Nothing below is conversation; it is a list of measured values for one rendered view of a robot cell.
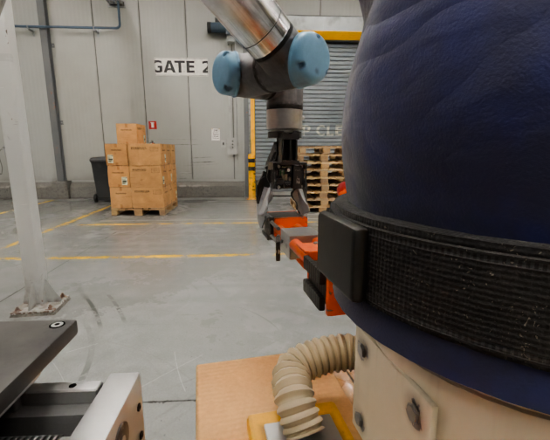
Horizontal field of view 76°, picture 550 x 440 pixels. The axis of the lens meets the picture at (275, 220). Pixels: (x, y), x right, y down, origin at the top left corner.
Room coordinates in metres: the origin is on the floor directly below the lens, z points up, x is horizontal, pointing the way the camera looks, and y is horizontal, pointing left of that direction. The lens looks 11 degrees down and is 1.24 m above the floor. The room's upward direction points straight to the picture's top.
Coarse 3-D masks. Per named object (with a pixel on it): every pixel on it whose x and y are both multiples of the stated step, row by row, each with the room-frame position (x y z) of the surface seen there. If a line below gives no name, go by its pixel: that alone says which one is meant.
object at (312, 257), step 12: (312, 252) 0.47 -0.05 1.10; (312, 264) 0.43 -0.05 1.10; (312, 276) 0.42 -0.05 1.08; (324, 276) 0.40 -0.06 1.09; (312, 288) 0.43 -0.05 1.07; (324, 288) 0.40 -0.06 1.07; (312, 300) 0.42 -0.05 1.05; (324, 300) 0.40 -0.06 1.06; (336, 300) 0.39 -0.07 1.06; (336, 312) 0.39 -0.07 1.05
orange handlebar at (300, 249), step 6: (294, 240) 0.60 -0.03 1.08; (312, 240) 0.62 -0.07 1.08; (294, 246) 0.58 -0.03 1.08; (300, 246) 0.54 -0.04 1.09; (306, 246) 0.54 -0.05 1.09; (312, 246) 0.54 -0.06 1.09; (294, 252) 0.58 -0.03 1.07; (300, 252) 0.54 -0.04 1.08; (306, 252) 0.52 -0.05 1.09; (300, 258) 0.54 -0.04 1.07; (300, 264) 0.54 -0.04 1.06
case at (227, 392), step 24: (240, 360) 0.46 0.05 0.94; (264, 360) 0.46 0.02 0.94; (216, 384) 0.40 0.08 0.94; (240, 384) 0.40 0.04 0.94; (264, 384) 0.40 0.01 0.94; (336, 384) 0.40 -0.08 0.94; (216, 408) 0.36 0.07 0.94; (240, 408) 0.36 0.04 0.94; (264, 408) 0.36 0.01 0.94; (216, 432) 0.33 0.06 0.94; (240, 432) 0.32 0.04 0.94
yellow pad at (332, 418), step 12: (324, 408) 0.34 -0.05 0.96; (336, 408) 0.34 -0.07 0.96; (252, 420) 0.32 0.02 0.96; (264, 420) 0.32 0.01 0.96; (276, 420) 0.32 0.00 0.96; (324, 420) 0.31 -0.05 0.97; (336, 420) 0.32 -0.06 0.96; (252, 432) 0.31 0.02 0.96; (264, 432) 0.30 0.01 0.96; (276, 432) 0.30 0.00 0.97; (324, 432) 0.30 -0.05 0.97; (336, 432) 0.30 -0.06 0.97; (348, 432) 0.30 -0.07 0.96
